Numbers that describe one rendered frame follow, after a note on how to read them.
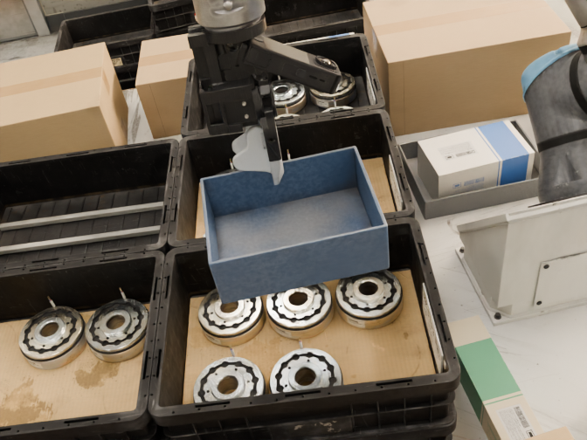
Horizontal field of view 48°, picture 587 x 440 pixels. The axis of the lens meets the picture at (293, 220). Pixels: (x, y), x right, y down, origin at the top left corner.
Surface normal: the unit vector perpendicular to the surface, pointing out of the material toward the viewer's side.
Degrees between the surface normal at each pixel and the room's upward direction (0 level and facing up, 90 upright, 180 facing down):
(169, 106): 90
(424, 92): 90
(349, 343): 0
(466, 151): 0
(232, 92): 82
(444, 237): 0
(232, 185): 90
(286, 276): 90
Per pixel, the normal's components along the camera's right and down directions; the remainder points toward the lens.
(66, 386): -0.13, -0.72
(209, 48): 0.10, 0.57
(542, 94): -0.86, 0.12
